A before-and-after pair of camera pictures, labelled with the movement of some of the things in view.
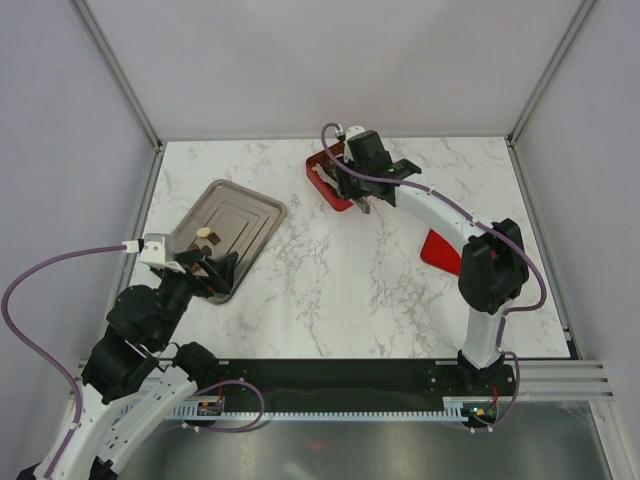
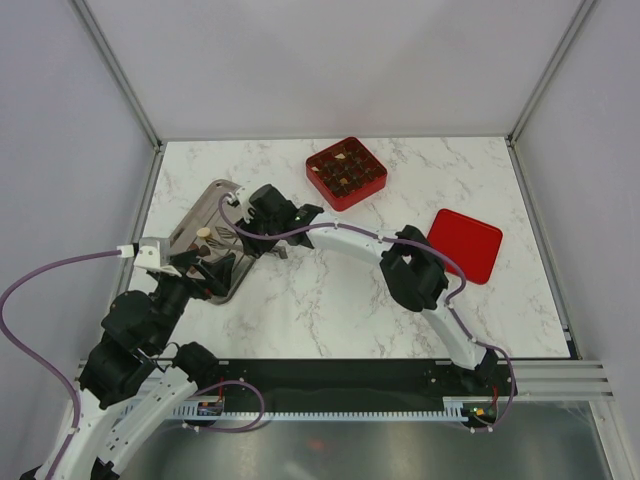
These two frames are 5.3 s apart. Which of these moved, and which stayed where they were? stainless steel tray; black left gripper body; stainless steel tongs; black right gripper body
Moved: black right gripper body; stainless steel tongs
Stayed: stainless steel tray; black left gripper body
